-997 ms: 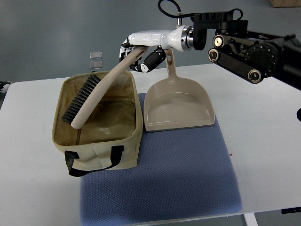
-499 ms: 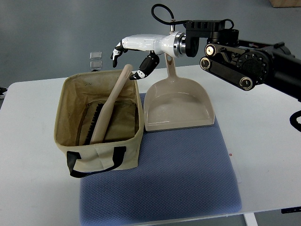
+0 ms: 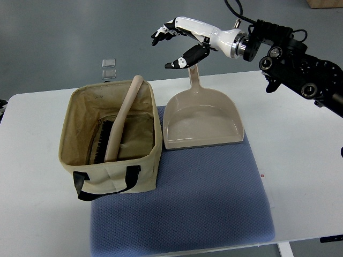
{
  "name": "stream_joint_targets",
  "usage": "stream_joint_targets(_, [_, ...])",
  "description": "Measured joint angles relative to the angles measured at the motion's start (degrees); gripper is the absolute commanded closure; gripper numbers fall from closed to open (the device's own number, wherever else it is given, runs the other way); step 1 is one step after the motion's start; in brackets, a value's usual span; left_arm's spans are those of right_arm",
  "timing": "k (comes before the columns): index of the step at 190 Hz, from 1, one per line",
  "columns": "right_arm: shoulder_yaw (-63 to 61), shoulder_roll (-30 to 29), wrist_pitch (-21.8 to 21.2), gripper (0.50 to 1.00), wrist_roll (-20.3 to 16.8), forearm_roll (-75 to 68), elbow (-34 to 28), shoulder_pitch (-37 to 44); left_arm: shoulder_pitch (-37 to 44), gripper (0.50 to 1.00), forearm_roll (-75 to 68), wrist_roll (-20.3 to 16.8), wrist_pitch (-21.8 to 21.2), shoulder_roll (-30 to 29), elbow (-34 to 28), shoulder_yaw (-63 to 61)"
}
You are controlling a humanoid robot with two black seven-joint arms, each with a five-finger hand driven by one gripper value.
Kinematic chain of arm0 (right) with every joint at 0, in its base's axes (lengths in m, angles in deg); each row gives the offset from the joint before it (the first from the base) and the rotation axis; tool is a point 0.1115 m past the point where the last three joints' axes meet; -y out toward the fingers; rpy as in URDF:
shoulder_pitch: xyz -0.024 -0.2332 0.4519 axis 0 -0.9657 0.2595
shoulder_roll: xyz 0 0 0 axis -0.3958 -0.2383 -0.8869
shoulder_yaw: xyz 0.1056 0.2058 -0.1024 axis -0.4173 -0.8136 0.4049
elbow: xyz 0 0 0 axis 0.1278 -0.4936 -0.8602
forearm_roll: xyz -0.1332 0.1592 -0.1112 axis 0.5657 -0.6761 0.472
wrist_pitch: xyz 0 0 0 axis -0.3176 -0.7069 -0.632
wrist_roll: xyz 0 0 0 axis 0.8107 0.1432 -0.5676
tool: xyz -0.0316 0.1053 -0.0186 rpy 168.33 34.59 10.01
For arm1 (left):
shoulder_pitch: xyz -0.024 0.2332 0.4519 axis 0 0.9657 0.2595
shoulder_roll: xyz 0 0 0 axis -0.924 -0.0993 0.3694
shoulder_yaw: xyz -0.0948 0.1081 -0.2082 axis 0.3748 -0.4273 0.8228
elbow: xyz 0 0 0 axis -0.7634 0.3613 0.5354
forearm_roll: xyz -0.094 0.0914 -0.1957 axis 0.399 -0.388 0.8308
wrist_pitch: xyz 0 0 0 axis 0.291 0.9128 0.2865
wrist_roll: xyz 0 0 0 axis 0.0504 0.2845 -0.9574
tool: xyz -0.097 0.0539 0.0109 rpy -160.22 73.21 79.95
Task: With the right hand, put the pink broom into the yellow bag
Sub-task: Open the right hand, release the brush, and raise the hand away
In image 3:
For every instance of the white paper with red mark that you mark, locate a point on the white paper with red mark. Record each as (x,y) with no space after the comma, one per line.
(267,189)

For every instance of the beige plastic dustpan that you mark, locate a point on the beige plastic dustpan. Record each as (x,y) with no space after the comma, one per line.
(199,117)

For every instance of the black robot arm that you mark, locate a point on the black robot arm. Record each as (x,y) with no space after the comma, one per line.
(286,63)

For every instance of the yellow fabric bag black handle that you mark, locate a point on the yellow fabric bag black handle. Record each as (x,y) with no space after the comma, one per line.
(89,119)

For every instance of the beige hand broom black bristles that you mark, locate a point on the beige hand broom black bristles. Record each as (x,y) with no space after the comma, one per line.
(111,133)

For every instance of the white table leg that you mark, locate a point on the white table leg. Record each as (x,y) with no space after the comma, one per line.
(285,249)

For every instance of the black table control panel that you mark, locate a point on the black table control panel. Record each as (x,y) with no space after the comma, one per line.
(331,239)

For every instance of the cardboard box corner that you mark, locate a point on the cardboard box corner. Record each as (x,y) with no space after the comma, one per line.
(325,4)

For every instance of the upper floor marker plate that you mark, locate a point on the upper floor marker plate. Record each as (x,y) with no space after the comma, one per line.
(107,63)

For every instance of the blue textured mat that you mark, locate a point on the blue textured mat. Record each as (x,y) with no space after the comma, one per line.
(205,197)

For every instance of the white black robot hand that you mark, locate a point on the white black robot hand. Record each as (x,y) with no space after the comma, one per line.
(208,36)

